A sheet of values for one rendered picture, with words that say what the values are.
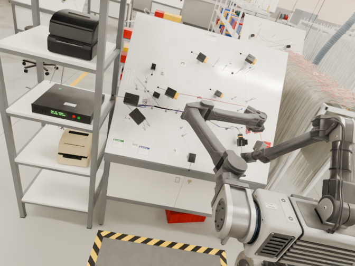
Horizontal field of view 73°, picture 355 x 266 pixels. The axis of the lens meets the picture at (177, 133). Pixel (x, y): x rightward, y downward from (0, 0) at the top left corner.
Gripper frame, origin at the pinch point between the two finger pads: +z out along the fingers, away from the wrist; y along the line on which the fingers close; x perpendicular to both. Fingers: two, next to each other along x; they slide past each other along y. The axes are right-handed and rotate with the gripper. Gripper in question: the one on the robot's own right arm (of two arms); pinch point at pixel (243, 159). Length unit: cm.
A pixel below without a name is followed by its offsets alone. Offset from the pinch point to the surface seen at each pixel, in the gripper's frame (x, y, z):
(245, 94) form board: -47.5, -9.1, 1.8
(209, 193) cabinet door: 22.9, 18.3, 30.1
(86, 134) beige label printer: -26, 109, 19
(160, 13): -385, 18, 338
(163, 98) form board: -46, 52, 2
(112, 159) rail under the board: -6, 89, 10
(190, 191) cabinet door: 20.2, 33.0, 30.6
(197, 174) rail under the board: 8.2, 30.8, 11.6
